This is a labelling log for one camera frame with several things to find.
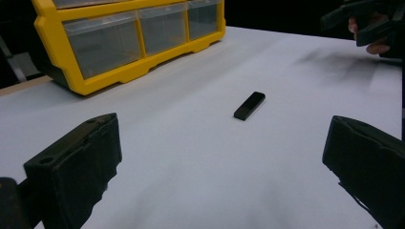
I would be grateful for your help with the yellow drawer organizer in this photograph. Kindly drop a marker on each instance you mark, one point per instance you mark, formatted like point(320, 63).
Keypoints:
point(105, 74)

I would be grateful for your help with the grid of clear organizer drawers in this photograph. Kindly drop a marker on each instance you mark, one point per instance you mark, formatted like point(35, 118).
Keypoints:
point(102, 47)

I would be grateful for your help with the clear plastic drawer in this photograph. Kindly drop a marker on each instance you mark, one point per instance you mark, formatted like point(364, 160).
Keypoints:
point(163, 28)

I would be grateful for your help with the small black rectangular block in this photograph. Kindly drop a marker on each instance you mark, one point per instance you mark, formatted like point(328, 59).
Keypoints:
point(249, 106)

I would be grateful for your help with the grey metal frame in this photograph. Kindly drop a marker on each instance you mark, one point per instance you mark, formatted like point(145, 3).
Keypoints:
point(17, 65)

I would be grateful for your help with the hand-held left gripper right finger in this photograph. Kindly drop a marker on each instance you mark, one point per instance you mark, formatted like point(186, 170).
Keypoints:
point(369, 162)

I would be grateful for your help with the white table sheet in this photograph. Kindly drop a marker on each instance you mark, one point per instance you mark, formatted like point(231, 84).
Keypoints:
point(191, 159)

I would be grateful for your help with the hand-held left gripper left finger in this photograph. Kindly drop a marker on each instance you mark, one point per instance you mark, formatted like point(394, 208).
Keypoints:
point(73, 165)

